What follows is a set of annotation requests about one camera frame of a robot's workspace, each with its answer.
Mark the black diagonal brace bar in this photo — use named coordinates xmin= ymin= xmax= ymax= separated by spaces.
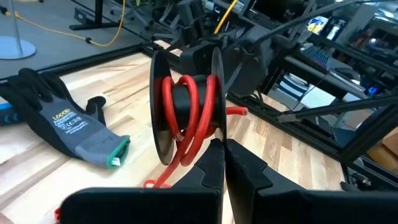
xmin=276 ymin=95 xmax=398 ymax=124

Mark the round metal stand base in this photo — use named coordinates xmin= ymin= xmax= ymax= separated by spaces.
xmin=0 ymin=0 xmax=37 ymax=60

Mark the thick yellow extension cable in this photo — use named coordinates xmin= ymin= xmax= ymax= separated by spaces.
xmin=213 ymin=0 xmax=239 ymax=34

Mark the black aluminium extrusion frame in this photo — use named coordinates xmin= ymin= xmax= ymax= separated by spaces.
xmin=0 ymin=40 xmax=398 ymax=190

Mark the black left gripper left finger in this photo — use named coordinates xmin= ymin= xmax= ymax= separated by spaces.
xmin=58 ymin=138 xmax=224 ymax=224

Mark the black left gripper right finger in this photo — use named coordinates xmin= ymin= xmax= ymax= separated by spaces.
xmin=224 ymin=138 xmax=398 ymax=224

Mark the yellow cable with black joint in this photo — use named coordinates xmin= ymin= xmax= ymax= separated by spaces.
xmin=4 ymin=0 xmax=127 ymax=48

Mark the thick red wire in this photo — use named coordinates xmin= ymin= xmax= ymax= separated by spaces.
xmin=54 ymin=74 xmax=249 ymax=222

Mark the grey and black work glove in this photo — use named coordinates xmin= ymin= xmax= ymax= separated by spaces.
xmin=0 ymin=67 xmax=131 ymax=170

